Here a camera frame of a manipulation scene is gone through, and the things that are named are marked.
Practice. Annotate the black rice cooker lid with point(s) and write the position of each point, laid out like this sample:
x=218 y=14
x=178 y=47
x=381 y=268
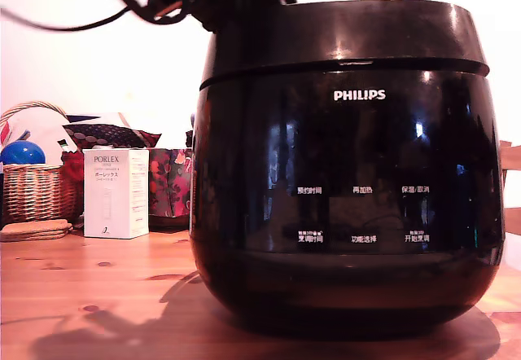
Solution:
x=346 y=38

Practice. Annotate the black Philips rice cooker body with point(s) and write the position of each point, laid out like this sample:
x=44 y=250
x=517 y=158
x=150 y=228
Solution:
x=346 y=197

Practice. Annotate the floral fabric bag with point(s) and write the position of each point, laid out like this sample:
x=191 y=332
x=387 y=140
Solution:
x=170 y=183

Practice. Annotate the white Porlex box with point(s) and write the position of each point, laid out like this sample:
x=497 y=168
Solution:
x=116 y=193

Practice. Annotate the dotted dark patterned cloth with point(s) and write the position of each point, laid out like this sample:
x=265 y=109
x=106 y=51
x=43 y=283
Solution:
x=110 y=134

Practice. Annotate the white printed cloth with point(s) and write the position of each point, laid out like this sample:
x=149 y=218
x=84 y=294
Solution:
x=38 y=130

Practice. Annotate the woven wicker basket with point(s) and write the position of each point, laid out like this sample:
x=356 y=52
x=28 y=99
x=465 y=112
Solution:
x=34 y=193

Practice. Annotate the blue ball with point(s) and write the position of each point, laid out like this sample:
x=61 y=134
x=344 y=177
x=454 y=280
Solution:
x=22 y=153

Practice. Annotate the wooden chair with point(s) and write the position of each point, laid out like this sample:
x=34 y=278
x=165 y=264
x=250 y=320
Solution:
x=512 y=181

